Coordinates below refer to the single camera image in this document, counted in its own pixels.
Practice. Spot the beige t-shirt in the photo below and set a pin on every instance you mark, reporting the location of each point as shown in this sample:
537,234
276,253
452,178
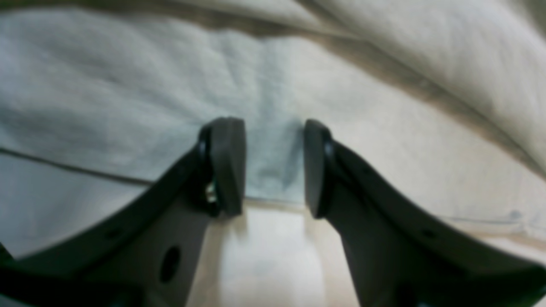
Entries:
446,98

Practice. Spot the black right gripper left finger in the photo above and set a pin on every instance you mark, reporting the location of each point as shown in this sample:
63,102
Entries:
146,254

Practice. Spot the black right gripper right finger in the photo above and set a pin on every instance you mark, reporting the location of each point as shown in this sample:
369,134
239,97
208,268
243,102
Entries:
399,255

